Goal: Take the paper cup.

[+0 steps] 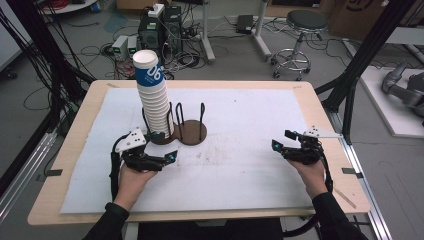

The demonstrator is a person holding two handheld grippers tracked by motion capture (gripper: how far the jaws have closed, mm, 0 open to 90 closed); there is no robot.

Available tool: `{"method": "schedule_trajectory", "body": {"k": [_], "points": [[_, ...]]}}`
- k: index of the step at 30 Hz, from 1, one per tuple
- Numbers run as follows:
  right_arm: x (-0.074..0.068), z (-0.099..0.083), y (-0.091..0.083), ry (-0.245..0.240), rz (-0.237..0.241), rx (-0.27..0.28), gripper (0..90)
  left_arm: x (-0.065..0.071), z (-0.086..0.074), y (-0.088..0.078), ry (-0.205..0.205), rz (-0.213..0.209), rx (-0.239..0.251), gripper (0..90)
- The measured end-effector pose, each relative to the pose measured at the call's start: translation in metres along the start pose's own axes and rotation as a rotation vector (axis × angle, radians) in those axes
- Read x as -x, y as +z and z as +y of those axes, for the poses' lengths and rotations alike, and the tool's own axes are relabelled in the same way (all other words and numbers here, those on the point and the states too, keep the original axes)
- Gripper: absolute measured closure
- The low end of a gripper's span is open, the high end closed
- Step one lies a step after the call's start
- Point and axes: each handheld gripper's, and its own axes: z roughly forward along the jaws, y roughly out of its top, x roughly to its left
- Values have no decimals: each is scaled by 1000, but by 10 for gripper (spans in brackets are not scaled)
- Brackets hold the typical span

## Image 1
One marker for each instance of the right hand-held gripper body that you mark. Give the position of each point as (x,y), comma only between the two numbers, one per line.
(308,153)

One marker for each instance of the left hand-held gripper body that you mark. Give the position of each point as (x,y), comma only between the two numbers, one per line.
(131,140)

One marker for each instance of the stack of white paper cups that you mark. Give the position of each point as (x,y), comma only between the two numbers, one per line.
(156,110)

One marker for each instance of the person's right hand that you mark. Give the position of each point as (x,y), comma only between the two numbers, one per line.
(315,178)

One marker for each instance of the person's left hand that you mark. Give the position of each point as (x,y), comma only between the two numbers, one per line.
(131,185)

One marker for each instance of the black tape piece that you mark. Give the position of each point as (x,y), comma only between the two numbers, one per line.
(350,171)
(54,172)

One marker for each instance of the brown tape strip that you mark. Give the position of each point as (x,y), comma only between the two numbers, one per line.
(345,198)

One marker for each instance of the white foam mat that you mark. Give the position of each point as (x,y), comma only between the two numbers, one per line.
(233,186)

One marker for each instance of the white platform board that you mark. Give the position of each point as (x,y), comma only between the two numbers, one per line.
(383,113)

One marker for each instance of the grey power supply box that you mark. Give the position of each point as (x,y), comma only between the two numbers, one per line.
(132,45)
(120,46)

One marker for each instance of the black computer tower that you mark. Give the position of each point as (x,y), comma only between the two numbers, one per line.
(172,26)
(150,36)

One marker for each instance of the white metal desk leg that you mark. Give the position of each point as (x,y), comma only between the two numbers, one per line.
(261,33)
(206,40)

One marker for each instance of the black round stool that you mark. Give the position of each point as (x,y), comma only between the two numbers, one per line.
(305,20)

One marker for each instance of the black box on floor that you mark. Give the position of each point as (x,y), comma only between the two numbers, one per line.
(245,24)

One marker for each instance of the white power strip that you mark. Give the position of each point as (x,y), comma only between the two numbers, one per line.
(156,10)

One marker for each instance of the brown cardboard box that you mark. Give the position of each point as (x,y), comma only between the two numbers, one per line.
(360,20)

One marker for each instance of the white round table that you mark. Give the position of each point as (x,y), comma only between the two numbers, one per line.
(70,6)

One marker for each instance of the aluminium rail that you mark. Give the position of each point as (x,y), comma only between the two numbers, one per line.
(26,166)
(363,186)

